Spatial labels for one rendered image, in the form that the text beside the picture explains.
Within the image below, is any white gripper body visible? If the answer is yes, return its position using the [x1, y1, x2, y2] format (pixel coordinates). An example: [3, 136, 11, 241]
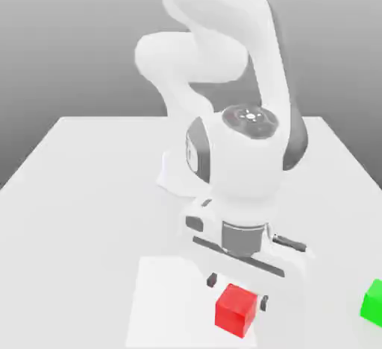
[185, 233, 309, 298]

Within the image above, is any small red cube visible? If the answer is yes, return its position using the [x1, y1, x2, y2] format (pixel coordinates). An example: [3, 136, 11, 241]
[213, 283, 259, 339]

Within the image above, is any small green cube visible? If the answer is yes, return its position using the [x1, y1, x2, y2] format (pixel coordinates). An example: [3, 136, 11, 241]
[359, 277, 382, 327]

